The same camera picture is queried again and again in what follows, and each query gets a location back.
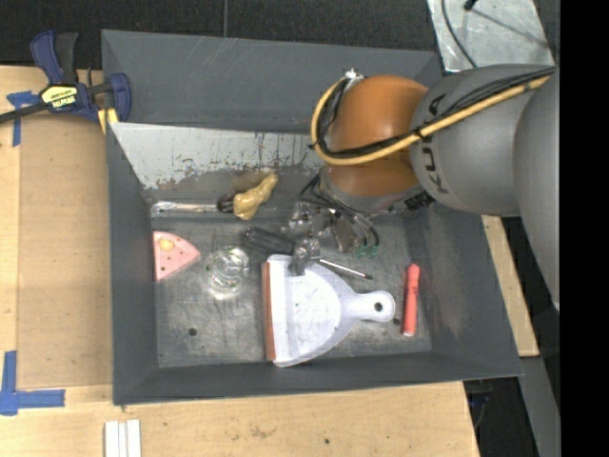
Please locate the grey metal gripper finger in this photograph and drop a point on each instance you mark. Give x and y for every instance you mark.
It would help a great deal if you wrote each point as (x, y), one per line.
(298, 265)
(310, 247)

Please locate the white dustpan with orange edge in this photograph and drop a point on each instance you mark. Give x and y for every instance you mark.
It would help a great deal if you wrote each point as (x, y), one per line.
(309, 317)

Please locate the clear glass cup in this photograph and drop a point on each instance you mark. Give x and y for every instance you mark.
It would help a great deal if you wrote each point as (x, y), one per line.
(227, 270)

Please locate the tan lumpy toy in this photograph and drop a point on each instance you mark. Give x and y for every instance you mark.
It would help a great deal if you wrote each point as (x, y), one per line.
(254, 197)

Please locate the red-pink marker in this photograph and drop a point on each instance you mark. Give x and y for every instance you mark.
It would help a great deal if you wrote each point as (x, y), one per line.
(411, 298)

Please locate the pink wedge with holes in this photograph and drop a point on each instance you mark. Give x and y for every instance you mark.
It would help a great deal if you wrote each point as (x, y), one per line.
(171, 255)

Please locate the grey metal bin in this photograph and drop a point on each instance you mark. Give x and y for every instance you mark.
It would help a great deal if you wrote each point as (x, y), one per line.
(295, 84)

